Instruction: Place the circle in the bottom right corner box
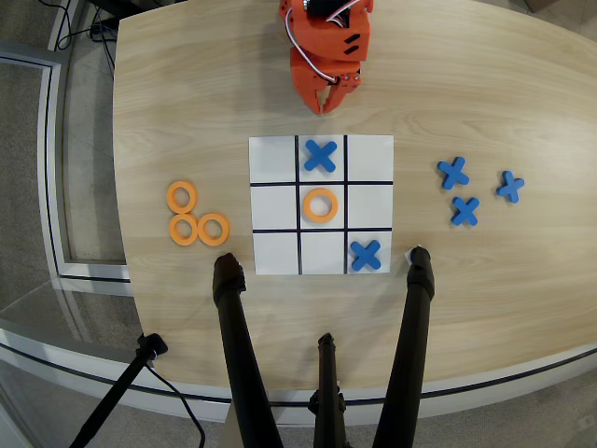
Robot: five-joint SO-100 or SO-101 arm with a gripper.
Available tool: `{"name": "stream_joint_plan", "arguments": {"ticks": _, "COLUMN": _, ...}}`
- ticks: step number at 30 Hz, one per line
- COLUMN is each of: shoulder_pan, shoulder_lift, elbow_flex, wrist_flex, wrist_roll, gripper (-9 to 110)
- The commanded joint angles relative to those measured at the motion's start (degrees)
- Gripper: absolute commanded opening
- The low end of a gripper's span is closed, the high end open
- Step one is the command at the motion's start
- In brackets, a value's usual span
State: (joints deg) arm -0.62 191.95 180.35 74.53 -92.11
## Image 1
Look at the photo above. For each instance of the thick black tripod leg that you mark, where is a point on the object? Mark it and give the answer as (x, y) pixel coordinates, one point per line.
(410, 345)
(240, 345)

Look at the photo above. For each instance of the blue foam cross piece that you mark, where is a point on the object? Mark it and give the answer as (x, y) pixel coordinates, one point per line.
(453, 173)
(366, 255)
(465, 211)
(510, 187)
(320, 156)

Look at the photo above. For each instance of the small white tape piece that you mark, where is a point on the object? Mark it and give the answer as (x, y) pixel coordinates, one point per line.
(406, 256)

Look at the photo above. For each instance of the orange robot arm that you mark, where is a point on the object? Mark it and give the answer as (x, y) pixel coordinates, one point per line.
(326, 42)

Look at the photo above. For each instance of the black stand with clamp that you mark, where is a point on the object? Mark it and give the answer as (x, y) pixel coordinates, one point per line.
(116, 392)

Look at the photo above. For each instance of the thin black tripod leg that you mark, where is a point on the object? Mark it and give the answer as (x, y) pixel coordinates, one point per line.
(328, 382)

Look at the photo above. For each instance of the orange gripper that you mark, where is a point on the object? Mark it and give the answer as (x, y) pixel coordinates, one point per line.
(308, 77)

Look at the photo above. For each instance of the grey metal glass frame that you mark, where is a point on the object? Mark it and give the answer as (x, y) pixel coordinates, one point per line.
(51, 186)

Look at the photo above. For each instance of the white tic-tac-toe grid sheet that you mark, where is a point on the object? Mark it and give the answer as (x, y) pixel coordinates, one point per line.
(368, 158)

